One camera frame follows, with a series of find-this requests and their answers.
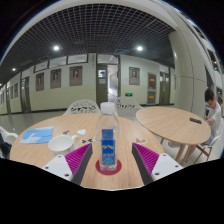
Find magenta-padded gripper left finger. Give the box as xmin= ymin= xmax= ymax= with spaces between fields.
xmin=42 ymin=142 xmax=94 ymax=187

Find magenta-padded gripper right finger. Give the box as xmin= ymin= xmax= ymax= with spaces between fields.
xmin=131 ymin=142 xmax=184 ymax=186

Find clear water bottle blue label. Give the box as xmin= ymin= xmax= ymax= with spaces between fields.
xmin=95 ymin=101 xmax=121 ymax=172

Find small beige sticker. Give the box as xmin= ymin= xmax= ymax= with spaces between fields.
xmin=134 ymin=137 xmax=149 ymax=145

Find light blue paper booklet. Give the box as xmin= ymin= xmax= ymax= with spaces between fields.
xmin=19 ymin=125 xmax=55 ymax=145

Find round wooden table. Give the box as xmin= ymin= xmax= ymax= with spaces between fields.
xmin=135 ymin=105 xmax=212 ymax=164

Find black phone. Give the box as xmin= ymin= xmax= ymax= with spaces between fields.
xmin=189 ymin=117 xmax=203 ymax=125

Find white cutout-back plastic chair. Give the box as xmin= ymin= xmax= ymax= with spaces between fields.
xmin=114 ymin=97 xmax=143 ymax=118
xmin=63 ymin=99 xmax=101 ymax=116

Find person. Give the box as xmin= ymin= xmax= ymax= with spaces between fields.
xmin=203 ymin=87 xmax=224 ymax=148

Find olive green door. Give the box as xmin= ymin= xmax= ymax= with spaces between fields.
xmin=95 ymin=63 xmax=120 ymax=107

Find round ceiling lights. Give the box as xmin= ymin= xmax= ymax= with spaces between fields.
xmin=11 ymin=44 xmax=144 ymax=73

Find framed wall portraits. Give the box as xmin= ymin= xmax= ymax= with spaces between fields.
xmin=0 ymin=64 xmax=158 ymax=105

